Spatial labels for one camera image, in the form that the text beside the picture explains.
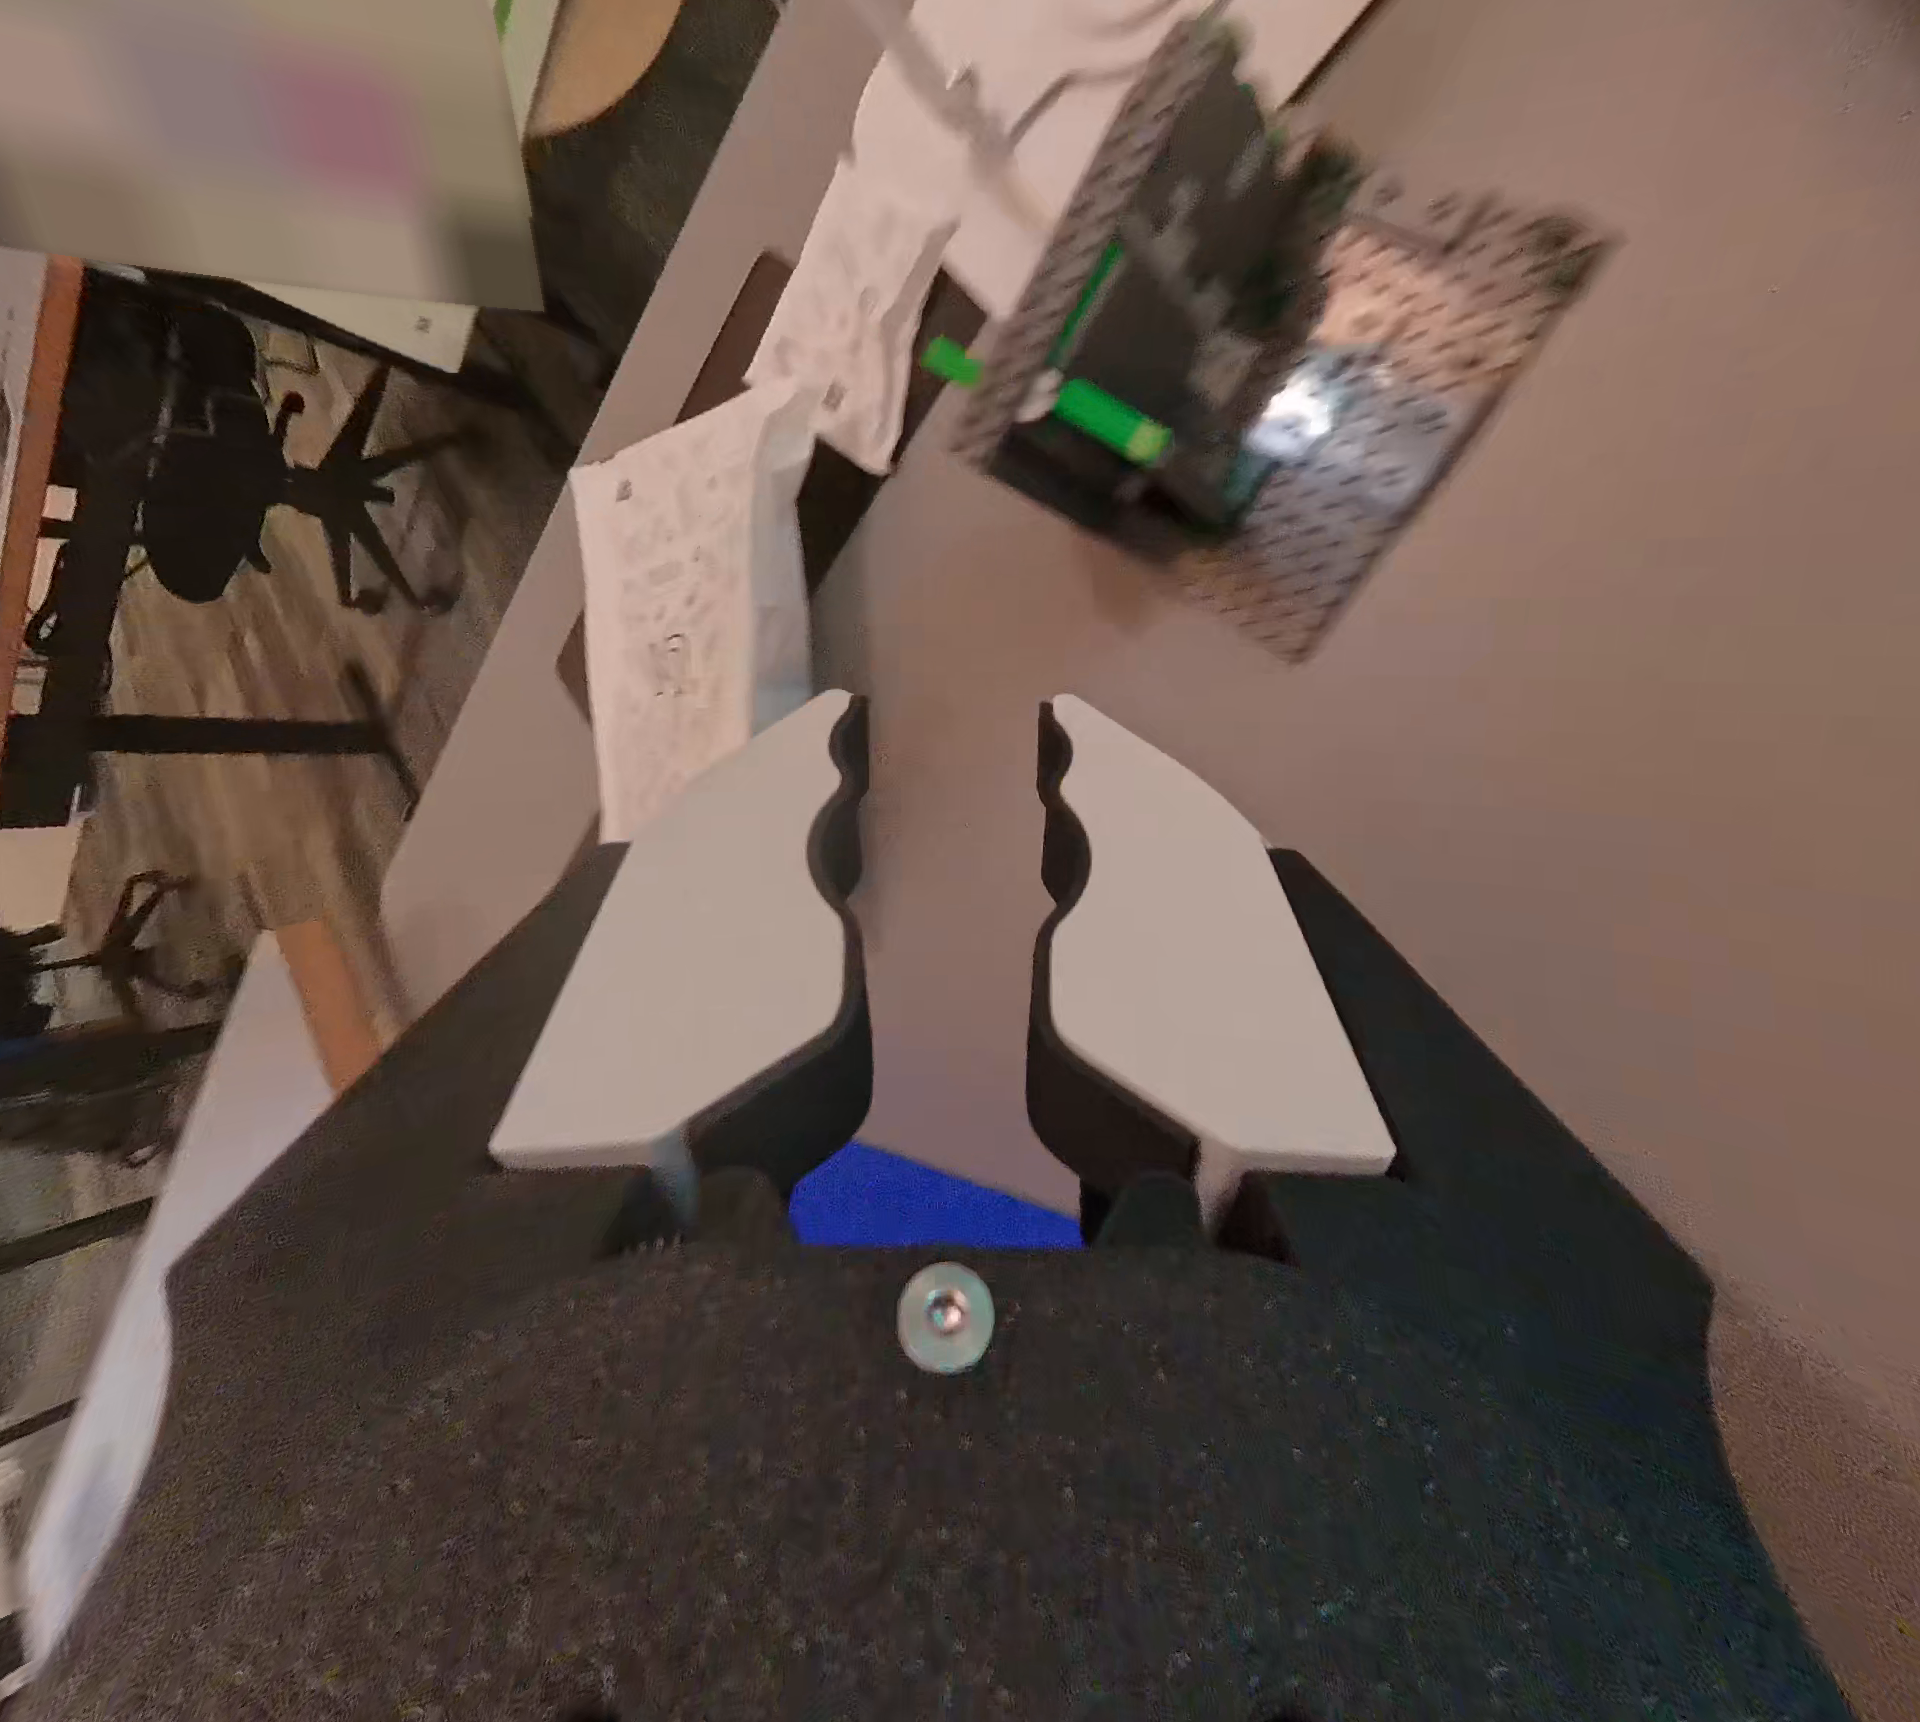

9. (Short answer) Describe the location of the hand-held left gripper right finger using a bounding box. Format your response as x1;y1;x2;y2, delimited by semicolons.
1023;693;1397;1226

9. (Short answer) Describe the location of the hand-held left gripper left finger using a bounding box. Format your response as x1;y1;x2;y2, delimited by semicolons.
492;693;878;1226

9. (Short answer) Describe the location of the blue plastic bin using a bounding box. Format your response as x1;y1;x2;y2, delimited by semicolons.
787;1142;1086;1254

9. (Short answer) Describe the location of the grey brick build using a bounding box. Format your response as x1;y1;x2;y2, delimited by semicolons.
920;17;1618;671

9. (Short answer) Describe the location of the office desk with orange edge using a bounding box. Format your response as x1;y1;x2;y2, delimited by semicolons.
0;253;418;828

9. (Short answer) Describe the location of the paper bag with line drawings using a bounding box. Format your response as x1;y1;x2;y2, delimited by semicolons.
570;386;822;841

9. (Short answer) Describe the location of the black office chair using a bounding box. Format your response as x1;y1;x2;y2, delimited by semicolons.
59;296;468;614

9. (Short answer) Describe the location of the flat white paper bag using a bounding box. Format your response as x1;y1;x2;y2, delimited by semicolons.
747;173;968;475

